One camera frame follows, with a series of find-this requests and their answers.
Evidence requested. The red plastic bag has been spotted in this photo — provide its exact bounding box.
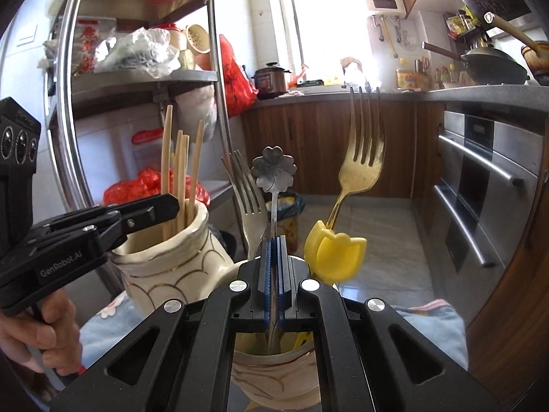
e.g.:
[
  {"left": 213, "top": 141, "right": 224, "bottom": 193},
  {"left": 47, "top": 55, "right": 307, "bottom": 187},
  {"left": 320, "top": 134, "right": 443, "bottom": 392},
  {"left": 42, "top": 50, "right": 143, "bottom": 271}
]
[{"left": 102, "top": 168, "right": 211, "bottom": 206}]

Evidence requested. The silver flower spoon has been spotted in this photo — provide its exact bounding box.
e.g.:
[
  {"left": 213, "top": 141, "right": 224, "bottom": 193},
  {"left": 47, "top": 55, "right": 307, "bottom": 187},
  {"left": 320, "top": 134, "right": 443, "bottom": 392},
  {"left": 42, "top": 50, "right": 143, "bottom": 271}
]
[{"left": 249, "top": 145, "right": 299, "bottom": 353}]

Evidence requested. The silver fork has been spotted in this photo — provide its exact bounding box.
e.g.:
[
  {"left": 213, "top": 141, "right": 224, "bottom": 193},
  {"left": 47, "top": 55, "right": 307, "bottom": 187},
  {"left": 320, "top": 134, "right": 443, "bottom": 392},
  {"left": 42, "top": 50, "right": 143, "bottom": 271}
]
[{"left": 222, "top": 150, "right": 268, "bottom": 261}]

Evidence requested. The black wok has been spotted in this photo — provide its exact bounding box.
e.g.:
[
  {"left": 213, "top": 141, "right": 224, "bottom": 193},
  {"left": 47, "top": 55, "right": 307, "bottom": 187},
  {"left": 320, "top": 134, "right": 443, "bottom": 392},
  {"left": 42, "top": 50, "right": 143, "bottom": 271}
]
[{"left": 421, "top": 42, "right": 528, "bottom": 85}]

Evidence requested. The hanging red bag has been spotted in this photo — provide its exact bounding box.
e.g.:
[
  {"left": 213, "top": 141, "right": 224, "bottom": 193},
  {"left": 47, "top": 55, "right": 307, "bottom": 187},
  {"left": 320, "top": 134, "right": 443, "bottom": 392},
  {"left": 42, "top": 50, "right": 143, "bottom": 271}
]
[{"left": 220, "top": 34, "right": 258, "bottom": 118}]

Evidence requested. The stainless steel oven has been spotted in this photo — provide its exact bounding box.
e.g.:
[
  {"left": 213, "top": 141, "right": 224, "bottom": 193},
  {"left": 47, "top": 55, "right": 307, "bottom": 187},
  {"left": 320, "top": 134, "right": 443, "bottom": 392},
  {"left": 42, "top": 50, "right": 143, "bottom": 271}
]
[{"left": 428, "top": 111, "right": 544, "bottom": 324}]

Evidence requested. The trash bin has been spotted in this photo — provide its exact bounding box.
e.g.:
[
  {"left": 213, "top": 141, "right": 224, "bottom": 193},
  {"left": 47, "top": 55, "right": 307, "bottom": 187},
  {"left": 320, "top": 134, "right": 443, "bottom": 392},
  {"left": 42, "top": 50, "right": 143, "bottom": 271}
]
[{"left": 277, "top": 191, "right": 305, "bottom": 253}]

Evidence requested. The wooden chopstick one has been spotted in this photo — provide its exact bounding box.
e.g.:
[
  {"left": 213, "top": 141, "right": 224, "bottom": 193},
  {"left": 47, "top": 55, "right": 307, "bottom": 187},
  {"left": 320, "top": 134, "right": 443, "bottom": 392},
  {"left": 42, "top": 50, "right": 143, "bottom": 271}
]
[{"left": 160, "top": 104, "right": 174, "bottom": 241}]

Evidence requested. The rice cooker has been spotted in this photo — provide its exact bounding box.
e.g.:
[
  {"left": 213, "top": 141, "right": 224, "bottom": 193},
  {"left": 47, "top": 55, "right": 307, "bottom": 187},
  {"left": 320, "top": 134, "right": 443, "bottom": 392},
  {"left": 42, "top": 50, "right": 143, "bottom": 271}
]
[{"left": 253, "top": 62, "right": 290, "bottom": 100}]

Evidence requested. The yellow tulip plastic spoon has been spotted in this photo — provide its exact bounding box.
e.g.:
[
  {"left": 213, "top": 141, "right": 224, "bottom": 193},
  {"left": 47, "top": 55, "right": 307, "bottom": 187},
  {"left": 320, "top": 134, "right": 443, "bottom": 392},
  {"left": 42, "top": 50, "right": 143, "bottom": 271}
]
[{"left": 310, "top": 232, "right": 367, "bottom": 285}]

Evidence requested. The person's left hand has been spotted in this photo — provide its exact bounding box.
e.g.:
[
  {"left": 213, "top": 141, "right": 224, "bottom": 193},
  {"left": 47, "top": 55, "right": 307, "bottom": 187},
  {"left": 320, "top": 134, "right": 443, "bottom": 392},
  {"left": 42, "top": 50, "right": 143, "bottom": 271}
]
[{"left": 1, "top": 289, "right": 83, "bottom": 376}]

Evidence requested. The white hanging bag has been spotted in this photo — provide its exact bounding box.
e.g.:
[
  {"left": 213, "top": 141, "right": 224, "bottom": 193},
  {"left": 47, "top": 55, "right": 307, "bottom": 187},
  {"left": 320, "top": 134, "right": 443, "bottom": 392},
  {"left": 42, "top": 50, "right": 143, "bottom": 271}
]
[{"left": 175, "top": 85, "right": 218, "bottom": 142}]

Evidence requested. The gold fork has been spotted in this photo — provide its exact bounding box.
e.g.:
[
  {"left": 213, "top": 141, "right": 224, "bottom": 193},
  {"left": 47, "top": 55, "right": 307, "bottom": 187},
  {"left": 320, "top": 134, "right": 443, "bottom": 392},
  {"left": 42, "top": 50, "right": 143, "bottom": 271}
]
[{"left": 327, "top": 88, "right": 386, "bottom": 229}]

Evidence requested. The wooden chopstick two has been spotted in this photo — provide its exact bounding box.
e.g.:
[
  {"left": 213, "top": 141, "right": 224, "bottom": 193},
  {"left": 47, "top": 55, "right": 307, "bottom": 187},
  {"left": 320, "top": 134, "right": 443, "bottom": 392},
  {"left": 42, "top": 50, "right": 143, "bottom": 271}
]
[{"left": 171, "top": 130, "right": 183, "bottom": 236}]

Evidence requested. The blue cartoon tablecloth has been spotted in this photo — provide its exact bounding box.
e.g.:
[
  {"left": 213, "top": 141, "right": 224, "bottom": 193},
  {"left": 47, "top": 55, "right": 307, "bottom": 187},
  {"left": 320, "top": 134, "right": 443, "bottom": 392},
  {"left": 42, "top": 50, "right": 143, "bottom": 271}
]
[{"left": 80, "top": 292, "right": 469, "bottom": 369}]

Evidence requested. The wooden chopstick three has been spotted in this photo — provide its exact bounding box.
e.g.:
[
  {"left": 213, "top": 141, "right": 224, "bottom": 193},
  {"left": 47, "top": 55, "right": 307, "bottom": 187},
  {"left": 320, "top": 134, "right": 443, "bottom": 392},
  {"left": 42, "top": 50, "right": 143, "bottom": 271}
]
[{"left": 177, "top": 130, "right": 189, "bottom": 232}]

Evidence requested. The wooden chopstick four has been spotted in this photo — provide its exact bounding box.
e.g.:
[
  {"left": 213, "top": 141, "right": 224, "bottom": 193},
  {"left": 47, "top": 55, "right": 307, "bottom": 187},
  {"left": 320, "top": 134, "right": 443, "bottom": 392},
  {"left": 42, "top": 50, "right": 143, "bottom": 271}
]
[{"left": 187, "top": 120, "right": 205, "bottom": 223}]

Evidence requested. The white ceramic utensil holder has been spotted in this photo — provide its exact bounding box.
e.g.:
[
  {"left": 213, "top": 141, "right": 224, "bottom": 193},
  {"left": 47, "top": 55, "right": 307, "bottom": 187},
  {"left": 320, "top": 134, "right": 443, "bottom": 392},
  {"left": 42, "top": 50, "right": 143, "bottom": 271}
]
[{"left": 110, "top": 202, "right": 320, "bottom": 411}]

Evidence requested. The metal shelf rack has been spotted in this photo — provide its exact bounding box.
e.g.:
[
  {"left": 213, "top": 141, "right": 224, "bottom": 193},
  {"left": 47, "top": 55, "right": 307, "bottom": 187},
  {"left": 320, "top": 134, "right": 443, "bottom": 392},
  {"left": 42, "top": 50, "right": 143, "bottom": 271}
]
[{"left": 47, "top": 0, "right": 233, "bottom": 210}]

